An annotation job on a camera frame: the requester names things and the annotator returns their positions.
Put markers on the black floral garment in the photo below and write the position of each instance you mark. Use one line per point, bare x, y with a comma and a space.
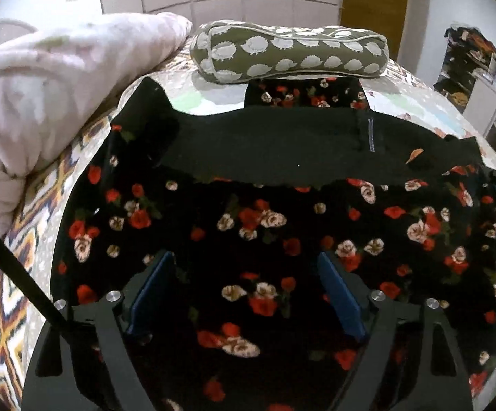
248, 158

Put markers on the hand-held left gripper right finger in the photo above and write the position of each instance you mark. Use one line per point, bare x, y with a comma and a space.
342, 295

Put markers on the green pillow with white prints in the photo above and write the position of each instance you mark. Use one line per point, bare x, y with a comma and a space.
291, 49

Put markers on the pale pink duvet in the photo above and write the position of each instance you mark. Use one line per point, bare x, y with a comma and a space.
38, 94

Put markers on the shelf full of clothes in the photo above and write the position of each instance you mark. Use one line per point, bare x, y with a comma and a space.
462, 64

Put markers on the wooden door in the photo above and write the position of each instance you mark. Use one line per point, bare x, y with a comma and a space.
376, 8

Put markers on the grey dotted quilted bedspread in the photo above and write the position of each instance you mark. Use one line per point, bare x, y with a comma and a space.
213, 98

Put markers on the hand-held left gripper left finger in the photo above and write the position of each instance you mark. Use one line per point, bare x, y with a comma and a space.
151, 295

